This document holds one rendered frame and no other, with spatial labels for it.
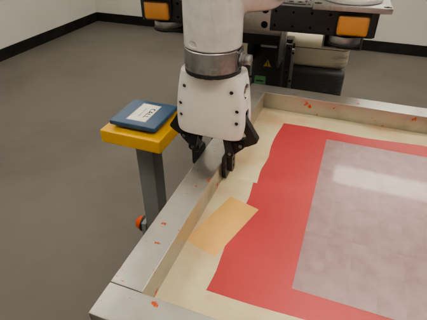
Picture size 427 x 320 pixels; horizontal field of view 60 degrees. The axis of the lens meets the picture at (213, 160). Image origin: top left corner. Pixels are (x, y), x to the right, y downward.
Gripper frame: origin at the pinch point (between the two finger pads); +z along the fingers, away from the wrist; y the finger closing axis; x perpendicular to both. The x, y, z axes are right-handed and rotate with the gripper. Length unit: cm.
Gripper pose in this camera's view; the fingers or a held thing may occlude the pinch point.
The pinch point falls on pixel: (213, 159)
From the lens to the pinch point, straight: 57.7
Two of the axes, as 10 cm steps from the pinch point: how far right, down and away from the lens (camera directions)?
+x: -3.5, 5.4, -7.6
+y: -9.4, -2.0, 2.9
